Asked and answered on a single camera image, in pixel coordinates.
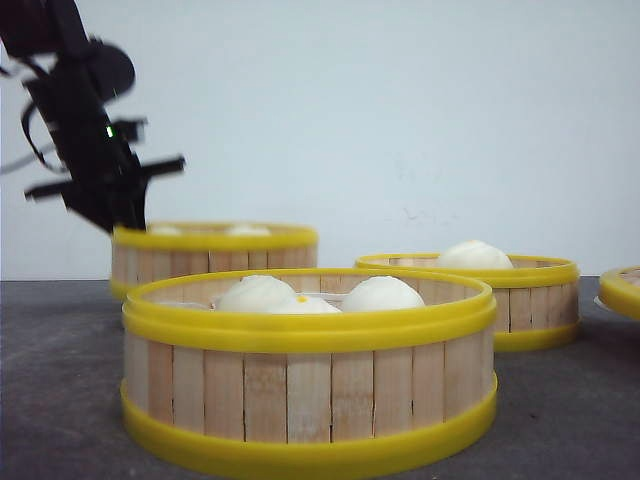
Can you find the white bun with yellow dot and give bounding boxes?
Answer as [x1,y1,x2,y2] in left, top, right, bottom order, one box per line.
[268,295,341,314]

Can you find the bamboo steamer basket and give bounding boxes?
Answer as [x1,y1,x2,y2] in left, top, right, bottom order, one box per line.
[120,269,498,479]
[110,221,319,300]
[355,253,580,352]

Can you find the white plate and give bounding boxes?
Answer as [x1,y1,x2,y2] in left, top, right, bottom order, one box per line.
[593,296,609,310]

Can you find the white bun front left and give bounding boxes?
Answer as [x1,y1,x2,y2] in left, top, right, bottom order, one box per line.
[214,275,296,313]

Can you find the white bun front right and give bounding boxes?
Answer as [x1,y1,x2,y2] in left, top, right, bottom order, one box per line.
[341,276,425,312]

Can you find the white bun back middle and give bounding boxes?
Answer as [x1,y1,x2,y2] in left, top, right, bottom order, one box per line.
[225,224,271,237]

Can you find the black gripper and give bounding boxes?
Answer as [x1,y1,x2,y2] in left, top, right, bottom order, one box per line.
[23,43,185,234]

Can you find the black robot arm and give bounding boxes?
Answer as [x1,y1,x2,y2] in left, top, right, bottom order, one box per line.
[1,1,185,233]

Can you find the woven bamboo steamer lid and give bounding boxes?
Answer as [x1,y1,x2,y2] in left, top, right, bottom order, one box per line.
[598,265,640,321]

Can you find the large white bun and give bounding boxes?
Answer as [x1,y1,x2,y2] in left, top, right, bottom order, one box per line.
[436,240,514,270]

